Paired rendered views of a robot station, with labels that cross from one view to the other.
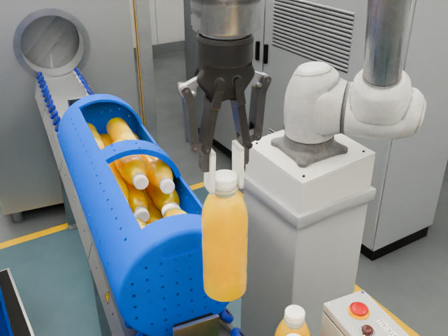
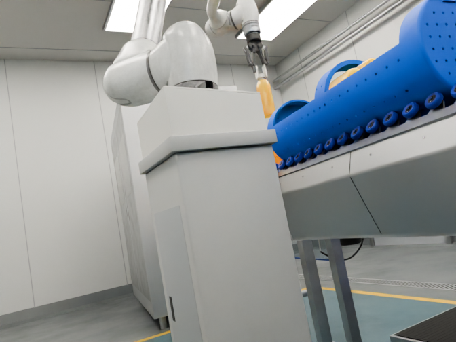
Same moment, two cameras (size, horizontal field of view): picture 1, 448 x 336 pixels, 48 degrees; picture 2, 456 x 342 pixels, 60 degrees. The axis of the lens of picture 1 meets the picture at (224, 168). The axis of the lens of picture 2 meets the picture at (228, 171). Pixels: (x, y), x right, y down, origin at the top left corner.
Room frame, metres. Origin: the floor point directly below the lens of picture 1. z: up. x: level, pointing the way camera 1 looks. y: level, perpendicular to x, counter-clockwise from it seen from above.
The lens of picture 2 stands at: (2.61, -0.14, 0.77)
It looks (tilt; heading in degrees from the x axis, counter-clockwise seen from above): 7 degrees up; 184
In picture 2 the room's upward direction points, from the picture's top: 11 degrees counter-clockwise
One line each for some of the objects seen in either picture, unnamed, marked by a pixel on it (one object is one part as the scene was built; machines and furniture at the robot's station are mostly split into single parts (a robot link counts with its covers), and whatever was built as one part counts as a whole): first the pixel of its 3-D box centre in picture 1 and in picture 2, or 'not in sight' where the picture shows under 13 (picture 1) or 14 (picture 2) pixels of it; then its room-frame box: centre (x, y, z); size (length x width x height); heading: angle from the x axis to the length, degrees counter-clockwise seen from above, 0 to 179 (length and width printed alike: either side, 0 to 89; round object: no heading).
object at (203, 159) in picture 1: (198, 156); not in sight; (0.65, 0.04, 1.50); 0.03 x 0.01 x 0.05; 113
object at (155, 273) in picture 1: (131, 190); (355, 102); (1.24, 0.26, 1.09); 0.88 x 0.28 x 0.28; 24
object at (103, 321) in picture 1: (99, 287); not in sight; (1.71, 0.55, 0.31); 0.06 x 0.06 x 0.63; 24
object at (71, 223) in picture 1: (65, 183); not in sight; (2.61, 0.94, 0.31); 0.06 x 0.06 x 0.63; 24
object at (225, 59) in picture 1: (225, 66); (254, 43); (0.67, 0.00, 1.63); 0.08 x 0.07 x 0.09; 113
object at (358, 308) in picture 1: (359, 309); not in sight; (0.75, -0.27, 1.11); 0.04 x 0.04 x 0.01
